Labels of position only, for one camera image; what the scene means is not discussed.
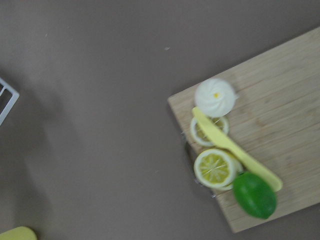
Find bamboo cutting board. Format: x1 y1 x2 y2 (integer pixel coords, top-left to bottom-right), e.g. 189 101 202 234
167 26 320 234

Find pastel cup rack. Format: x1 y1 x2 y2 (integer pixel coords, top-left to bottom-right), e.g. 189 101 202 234
0 78 20 125

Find green lime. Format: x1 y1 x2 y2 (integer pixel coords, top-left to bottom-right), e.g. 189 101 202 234
232 171 277 220

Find lemon ring slice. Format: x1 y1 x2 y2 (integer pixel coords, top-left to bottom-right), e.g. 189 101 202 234
190 116 229 147

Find yellow plastic knife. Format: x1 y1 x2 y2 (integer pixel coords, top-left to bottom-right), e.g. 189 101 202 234
192 107 283 192

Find yellow plastic cup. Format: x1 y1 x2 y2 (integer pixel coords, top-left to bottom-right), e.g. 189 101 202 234
0 226 38 240

